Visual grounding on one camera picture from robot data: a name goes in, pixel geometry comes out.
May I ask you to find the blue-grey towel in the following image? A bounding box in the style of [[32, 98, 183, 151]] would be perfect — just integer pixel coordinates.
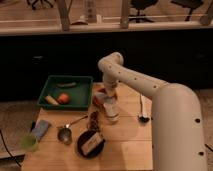
[[93, 93, 108, 106]]

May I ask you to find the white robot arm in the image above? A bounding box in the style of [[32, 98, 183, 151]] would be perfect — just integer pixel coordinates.
[[98, 52, 208, 171]]

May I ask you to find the red bowl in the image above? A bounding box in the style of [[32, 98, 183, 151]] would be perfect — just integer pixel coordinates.
[[92, 88, 118, 107]]

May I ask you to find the black bowl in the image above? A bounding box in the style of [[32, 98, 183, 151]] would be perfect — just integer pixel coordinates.
[[77, 131, 105, 158]]

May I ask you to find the white cup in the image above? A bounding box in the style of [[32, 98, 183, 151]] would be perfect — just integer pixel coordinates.
[[104, 103, 119, 122]]

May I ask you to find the brown grape bunch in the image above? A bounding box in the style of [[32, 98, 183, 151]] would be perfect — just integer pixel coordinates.
[[88, 111, 100, 132]]

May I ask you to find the green plastic tray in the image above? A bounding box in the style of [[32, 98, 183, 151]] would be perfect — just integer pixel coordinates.
[[37, 75, 93, 111]]

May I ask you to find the green cucumber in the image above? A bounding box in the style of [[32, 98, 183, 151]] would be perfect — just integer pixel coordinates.
[[56, 82, 77, 88]]

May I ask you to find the red tomato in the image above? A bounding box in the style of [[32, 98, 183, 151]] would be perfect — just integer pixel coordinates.
[[57, 93, 71, 104]]

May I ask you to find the tan sponge block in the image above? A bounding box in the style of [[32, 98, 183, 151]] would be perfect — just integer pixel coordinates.
[[81, 133, 103, 155]]

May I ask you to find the yellow corn piece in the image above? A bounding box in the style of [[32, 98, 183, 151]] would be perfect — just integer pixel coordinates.
[[45, 95, 59, 105]]

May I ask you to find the metal ladle spoon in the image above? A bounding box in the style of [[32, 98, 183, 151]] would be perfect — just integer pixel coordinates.
[[57, 115, 87, 145]]

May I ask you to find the blue folded cloth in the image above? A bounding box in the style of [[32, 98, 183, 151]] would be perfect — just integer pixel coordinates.
[[32, 120, 51, 141]]

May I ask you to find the black office chair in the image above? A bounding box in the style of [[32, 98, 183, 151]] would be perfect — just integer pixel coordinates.
[[129, 0, 158, 23], [26, 0, 54, 10]]

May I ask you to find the green plastic cup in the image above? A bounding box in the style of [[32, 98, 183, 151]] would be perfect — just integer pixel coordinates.
[[21, 134, 38, 152]]

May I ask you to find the black office chair left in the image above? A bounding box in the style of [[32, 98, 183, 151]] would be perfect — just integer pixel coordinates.
[[26, 0, 54, 10]]

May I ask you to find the wooden post middle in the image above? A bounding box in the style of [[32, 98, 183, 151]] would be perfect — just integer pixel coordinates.
[[120, 0, 131, 29]]

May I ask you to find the wooden post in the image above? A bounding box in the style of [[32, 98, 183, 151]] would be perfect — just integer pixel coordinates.
[[56, 0, 70, 31], [120, 0, 131, 29]]

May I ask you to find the wooden post left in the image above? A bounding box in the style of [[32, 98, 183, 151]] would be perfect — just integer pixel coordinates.
[[56, 0, 70, 31]]

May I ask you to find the black cable right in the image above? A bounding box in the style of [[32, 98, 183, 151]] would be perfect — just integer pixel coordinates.
[[205, 143, 213, 154]]

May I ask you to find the black cable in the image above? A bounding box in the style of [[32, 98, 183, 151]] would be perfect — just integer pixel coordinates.
[[205, 143, 213, 154], [0, 129, 22, 168]]

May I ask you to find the black cable left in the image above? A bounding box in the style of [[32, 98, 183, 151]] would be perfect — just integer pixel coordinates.
[[0, 129, 22, 168]]

